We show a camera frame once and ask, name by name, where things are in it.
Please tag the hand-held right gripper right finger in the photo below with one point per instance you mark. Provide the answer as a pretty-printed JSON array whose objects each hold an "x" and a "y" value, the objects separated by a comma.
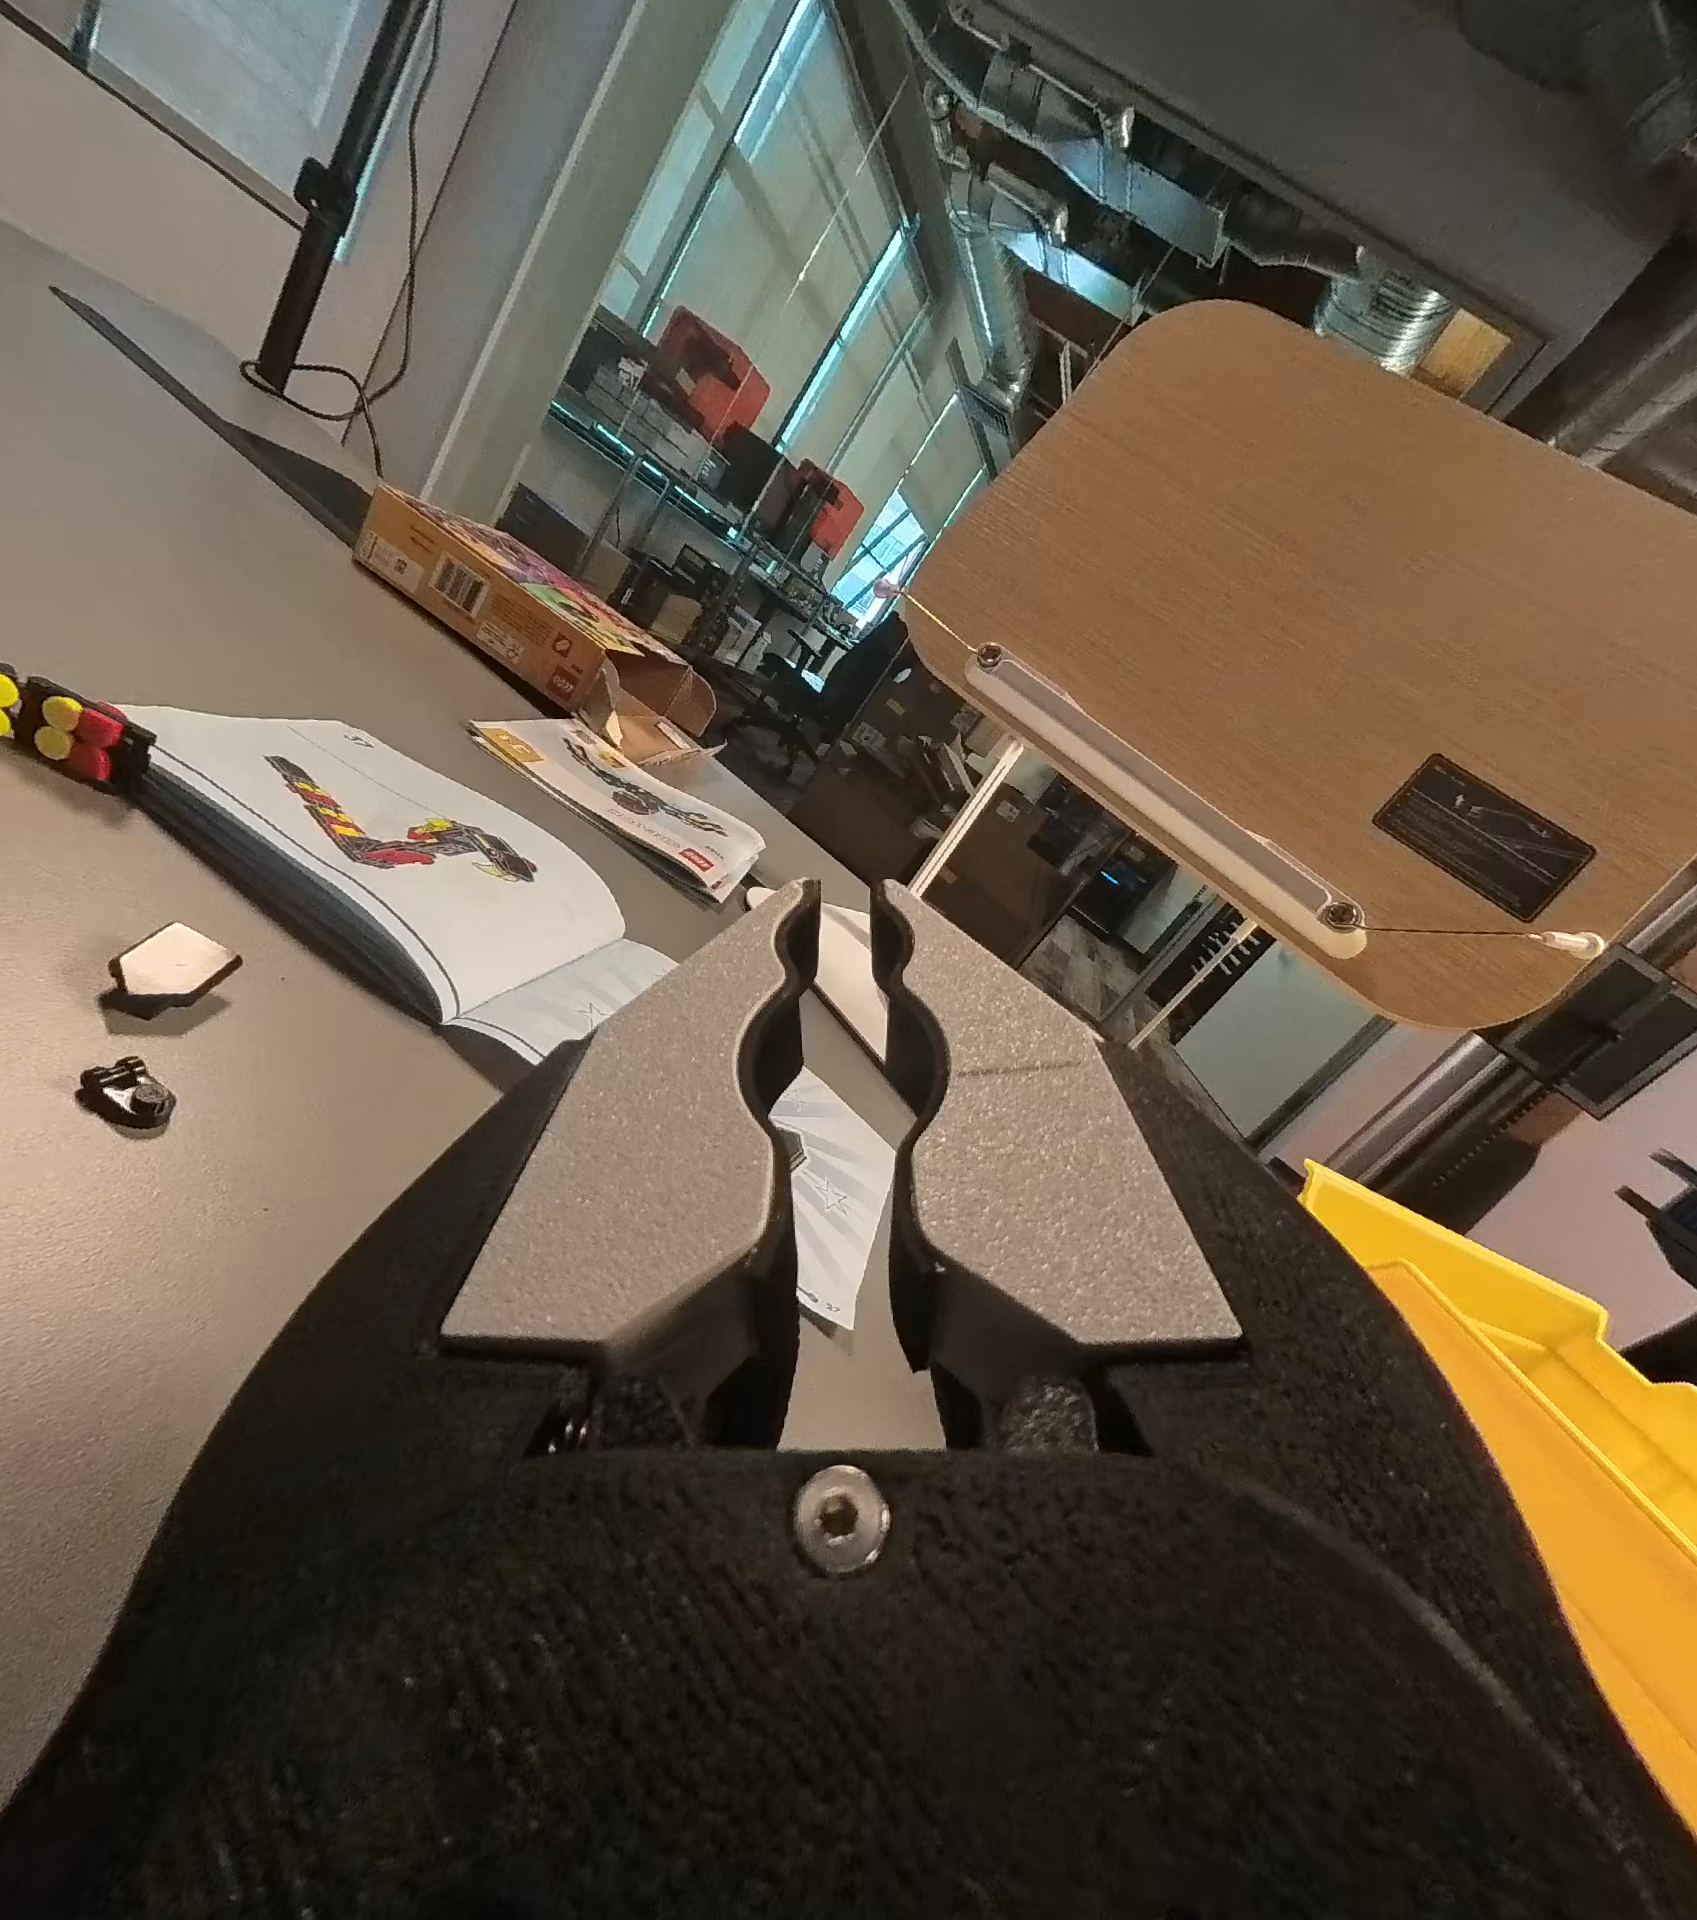
[{"x": 1057, "y": 1186}]

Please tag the black red yellow lego model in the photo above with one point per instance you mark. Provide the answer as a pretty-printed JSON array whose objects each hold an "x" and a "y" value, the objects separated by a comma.
[{"x": 81, "y": 735}]

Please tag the black vent grille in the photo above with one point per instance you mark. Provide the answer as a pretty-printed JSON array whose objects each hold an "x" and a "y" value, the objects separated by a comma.
[{"x": 1613, "y": 1036}]

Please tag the small black lego piece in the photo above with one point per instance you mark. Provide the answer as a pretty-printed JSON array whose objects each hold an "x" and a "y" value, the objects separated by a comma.
[{"x": 128, "y": 1095}]

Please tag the closed instruction booklet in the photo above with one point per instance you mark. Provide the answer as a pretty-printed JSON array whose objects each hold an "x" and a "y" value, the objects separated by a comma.
[{"x": 621, "y": 811}]

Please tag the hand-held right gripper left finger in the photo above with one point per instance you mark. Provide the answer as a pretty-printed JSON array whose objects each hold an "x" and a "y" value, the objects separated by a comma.
[{"x": 621, "y": 1171}]

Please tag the large dark duct pipe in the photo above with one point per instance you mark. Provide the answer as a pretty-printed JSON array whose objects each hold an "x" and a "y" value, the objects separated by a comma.
[{"x": 1686, "y": 226}]

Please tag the metal shelf rack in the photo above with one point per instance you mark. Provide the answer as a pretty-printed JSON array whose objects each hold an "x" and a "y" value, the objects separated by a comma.
[{"x": 728, "y": 451}]

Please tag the silver ventilation duct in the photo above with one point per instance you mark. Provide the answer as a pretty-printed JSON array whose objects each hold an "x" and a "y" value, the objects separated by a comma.
[{"x": 996, "y": 272}]

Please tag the black office chair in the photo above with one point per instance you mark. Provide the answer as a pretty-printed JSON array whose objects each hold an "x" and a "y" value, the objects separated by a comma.
[{"x": 827, "y": 691}]

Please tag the open instruction booklet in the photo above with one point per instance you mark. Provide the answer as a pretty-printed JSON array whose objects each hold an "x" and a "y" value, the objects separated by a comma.
[{"x": 457, "y": 900}]

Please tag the yellow plastic bin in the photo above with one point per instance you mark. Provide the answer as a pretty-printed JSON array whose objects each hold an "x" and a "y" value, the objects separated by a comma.
[{"x": 1613, "y": 1471}]

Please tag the black wedge lego piece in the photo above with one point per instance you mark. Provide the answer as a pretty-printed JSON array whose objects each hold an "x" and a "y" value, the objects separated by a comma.
[{"x": 174, "y": 969}]

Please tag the wooden book stand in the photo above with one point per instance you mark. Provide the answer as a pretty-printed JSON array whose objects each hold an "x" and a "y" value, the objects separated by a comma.
[{"x": 1312, "y": 632}]

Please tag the yellow cardboard lego box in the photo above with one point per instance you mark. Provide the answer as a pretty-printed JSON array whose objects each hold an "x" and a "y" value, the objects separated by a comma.
[{"x": 488, "y": 601}]

